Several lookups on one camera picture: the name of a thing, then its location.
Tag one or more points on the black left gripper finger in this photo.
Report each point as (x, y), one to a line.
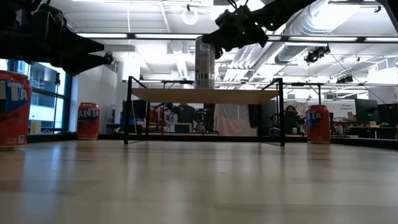
(90, 62)
(82, 45)

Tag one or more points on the tall silver energy drink can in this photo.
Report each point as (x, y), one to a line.
(204, 71)

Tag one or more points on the red Fanta soda can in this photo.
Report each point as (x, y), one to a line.
(88, 127)
(14, 118)
(318, 130)

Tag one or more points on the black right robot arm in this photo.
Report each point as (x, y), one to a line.
(286, 11)

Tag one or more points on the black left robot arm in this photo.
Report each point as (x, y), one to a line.
(6, 43)

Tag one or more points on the wooden shelf with black legs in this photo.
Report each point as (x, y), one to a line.
(202, 96)

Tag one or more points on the long ceiling light strip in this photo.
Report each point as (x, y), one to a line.
(102, 35)

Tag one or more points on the black tripod stand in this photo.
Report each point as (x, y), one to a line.
(57, 81)

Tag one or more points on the black computer monitor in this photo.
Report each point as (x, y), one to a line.
(367, 110)
(136, 109)
(388, 114)

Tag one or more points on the beige hanging cloth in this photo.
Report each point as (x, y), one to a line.
(234, 119)

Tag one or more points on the person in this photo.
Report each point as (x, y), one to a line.
(185, 115)
(292, 115)

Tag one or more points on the black ceiling track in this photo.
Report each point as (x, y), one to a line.
(354, 2)

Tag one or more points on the white sign board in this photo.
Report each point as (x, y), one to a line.
(343, 108)

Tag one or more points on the black desk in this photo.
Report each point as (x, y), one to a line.
(373, 132)

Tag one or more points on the dark window frame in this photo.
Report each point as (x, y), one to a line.
(67, 102)

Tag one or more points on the silver ventilation duct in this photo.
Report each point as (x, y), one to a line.
(311, 21)

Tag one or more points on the black overhead frame bar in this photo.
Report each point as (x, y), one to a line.
(303, 84)

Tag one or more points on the black metal table frame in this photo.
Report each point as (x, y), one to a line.
(217, 137)

